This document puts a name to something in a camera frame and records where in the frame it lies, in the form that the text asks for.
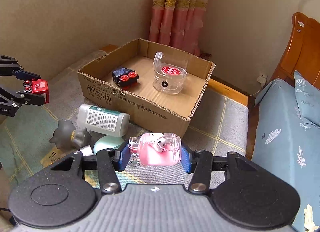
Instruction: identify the blue pillow near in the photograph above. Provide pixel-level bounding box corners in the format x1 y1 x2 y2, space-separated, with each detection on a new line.
294 70 320 128

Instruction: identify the open cardboard box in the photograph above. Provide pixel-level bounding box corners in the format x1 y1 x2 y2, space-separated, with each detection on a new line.
77 38 215 137

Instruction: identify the white cotton swab container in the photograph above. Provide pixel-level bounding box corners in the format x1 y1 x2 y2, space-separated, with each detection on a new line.
76 104 130 137

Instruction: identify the clear plastic jar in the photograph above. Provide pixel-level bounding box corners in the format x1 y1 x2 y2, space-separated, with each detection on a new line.
153 51 188 70

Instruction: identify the black toy train engine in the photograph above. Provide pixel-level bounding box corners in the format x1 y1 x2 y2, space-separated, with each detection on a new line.
112 67 139 89

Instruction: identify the fish oil capsule bottle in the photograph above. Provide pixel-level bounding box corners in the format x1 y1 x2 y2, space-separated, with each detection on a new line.
79 145 94 156

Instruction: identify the pink clear earbud case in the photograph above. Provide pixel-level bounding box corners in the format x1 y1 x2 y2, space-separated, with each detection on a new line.
128 133 182 167

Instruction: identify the wooden bed headboard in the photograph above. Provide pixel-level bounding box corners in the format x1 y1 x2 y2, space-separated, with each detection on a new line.
271 12 320 88

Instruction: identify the blue floral bedsheet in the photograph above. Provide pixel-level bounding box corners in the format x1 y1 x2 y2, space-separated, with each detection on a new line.
252 79 319 231

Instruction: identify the grey green checked blanket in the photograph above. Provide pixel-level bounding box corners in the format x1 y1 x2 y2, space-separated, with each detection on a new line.
0 49 250 190

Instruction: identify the mint green earbud case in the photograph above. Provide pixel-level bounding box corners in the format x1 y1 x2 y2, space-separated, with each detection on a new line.
93 136 125 155

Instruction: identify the white wall socket plug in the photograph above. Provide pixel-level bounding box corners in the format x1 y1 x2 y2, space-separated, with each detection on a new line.
257 73 267 88

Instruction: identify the red toy train car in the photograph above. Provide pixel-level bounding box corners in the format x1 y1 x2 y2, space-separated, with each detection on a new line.
23 79 49 103

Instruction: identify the clear red-label tape dispenser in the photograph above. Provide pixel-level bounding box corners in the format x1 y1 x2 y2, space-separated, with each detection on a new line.
153 63 187 95

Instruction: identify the wooden bedside table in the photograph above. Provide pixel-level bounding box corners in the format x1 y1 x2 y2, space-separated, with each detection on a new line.
100 44 258 160

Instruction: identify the pink curtain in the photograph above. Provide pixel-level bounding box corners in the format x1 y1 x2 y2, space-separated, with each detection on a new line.
149 0 208 56

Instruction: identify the grey cat figurine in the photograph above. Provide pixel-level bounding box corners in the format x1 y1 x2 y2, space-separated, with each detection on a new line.
49 120 92 151

